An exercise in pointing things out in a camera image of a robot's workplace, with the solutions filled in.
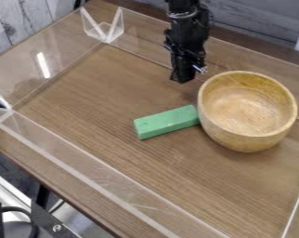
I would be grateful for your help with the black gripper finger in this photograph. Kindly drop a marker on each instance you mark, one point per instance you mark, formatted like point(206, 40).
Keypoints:
point(188, 68)
point(176, 67)

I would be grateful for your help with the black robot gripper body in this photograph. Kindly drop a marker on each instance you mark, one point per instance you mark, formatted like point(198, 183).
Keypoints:
point(186, 33)

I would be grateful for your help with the green rectangular block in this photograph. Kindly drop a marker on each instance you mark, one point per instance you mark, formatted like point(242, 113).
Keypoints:
point(165, 122)

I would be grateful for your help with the light brown wooden bowl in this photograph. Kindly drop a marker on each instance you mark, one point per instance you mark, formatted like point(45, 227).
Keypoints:
point(246, 110)

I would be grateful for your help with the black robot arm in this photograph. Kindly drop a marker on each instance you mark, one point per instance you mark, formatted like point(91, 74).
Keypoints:
point(181, 6)

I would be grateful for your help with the black metal table leg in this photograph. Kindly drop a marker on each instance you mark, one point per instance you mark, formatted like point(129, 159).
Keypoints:
point(42, 197)

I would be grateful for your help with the clear acrylic corner bracket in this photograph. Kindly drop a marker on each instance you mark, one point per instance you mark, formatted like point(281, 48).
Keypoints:
point(105, 32)

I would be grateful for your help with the clear acrylic tray wall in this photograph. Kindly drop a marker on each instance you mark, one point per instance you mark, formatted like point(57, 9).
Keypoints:
point(71, 93)

